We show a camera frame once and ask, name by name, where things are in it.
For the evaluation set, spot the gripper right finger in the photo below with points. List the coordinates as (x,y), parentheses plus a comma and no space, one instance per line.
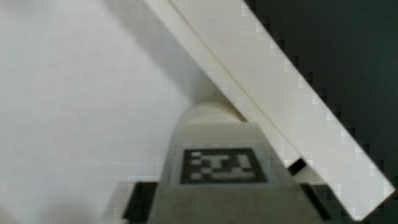
(317,196)

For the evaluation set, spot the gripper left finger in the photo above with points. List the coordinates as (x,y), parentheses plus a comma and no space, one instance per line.
(139,205)

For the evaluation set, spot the white square tabletop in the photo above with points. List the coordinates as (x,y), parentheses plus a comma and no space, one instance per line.
(115,62)

